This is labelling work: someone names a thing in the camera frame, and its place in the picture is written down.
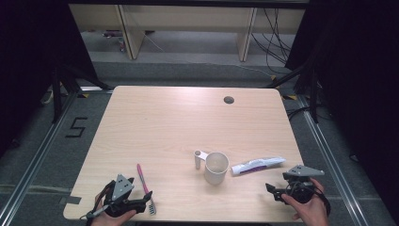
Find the light wooden shelf unit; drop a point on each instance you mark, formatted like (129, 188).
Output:
(188, 19)

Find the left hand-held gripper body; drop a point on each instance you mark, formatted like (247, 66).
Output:
(121, 188)

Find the person's right hand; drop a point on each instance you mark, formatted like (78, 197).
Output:
(309, 208)

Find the yellow and black floor tape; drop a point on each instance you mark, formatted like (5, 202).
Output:
(83, 95)
(290, 97)

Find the aluminium floor rail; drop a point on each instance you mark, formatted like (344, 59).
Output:
(329, 157)
(34, 163)

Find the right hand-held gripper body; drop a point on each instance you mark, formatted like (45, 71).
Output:
(299, 185)

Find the black curtain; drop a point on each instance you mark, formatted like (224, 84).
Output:
(28, 62)
(354, 78)

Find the person's left hand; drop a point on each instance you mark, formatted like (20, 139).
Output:
(108, 220)

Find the white and purple toothpaste tube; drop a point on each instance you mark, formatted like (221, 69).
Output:
(258, 164)

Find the grey tape piece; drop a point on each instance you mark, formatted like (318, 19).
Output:
(71, 200)

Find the black metal stand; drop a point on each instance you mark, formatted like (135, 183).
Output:
(57, 94)
(313, 94)

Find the white cup with side holder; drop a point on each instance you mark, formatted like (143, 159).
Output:
(216, 172)

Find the pink toothbrush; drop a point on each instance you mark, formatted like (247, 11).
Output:
(143, 179)

